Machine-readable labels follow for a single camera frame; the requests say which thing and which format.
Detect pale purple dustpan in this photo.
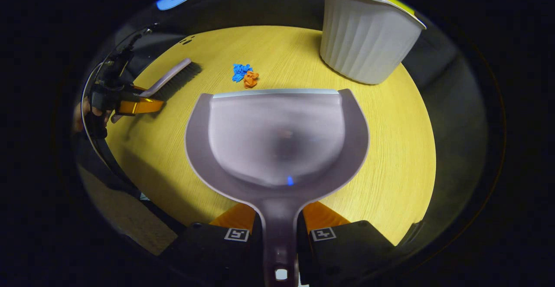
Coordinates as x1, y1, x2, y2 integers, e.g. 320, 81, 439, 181
184, 88, 370, 287

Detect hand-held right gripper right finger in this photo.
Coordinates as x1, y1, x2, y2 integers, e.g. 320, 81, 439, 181
297, 200, 397, 287

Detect white ribbed garbage bin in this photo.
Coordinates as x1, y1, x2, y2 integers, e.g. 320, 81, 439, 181
320, 0, 427, 85

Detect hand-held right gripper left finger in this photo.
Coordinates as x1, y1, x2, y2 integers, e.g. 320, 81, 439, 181
160, 202, 265, 287

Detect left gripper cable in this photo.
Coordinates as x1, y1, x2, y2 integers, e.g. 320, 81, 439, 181
81, 23, 159, 192

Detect blue paper scrap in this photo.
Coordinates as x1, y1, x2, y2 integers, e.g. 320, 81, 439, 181
232, 63, 253, 83

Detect small pale pink broom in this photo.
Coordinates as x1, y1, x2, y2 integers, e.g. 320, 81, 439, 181
111, 58, 202, 124

